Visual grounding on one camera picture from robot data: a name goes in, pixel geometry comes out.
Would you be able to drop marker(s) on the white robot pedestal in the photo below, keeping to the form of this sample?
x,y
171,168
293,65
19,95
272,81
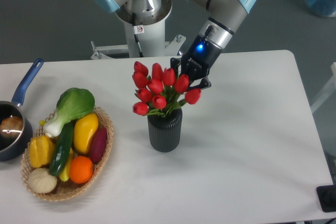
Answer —
x,y
144,27

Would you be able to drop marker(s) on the white frame at right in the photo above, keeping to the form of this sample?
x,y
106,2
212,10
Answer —
x,y
325,92

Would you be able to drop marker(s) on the yellow bell pepper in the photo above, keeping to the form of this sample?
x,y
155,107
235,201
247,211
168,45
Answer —
x,y
40,151

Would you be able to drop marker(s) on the yellow banana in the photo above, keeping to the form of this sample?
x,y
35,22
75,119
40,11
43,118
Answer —
x,y
65,173

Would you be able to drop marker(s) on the purple sweet potato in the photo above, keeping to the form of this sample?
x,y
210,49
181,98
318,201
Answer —
x,y
98,145

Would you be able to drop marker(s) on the white steamed bun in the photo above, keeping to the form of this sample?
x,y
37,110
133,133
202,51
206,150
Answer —
x,y
40,181

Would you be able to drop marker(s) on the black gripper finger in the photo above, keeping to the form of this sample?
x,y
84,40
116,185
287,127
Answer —
x,y
175,64
203,84

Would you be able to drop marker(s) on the yellow mango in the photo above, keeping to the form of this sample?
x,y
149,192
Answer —
x,y
84,130

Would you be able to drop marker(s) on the green bok choy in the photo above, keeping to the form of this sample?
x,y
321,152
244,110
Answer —
x,y
74,103

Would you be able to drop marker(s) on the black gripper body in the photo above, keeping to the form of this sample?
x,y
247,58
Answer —
x,y
200,57

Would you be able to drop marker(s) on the black device at edge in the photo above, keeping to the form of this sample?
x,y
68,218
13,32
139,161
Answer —
x,y
326,196

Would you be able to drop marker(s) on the blue saucepan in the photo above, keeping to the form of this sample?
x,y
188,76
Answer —
x,y
13,147

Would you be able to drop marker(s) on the woven wicker basket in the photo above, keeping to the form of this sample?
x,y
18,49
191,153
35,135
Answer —
x,y
69,189

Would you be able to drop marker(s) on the red tulip bouquet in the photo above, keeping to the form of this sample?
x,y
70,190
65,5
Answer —
x,y
162,91

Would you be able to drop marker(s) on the green cucumber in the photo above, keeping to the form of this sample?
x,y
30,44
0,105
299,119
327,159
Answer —
x,y
62,149

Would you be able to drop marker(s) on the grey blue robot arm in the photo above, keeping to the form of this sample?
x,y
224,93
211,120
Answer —
x,y
225,17

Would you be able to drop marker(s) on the orange fruit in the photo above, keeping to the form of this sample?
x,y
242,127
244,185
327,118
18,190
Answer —
x,y
81,169

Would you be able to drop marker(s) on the black ribbed vase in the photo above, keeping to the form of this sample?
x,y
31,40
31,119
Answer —
x,y
165,132

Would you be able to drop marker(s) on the brown bread in pan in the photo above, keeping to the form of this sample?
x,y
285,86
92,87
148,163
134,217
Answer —
x,y
11,127

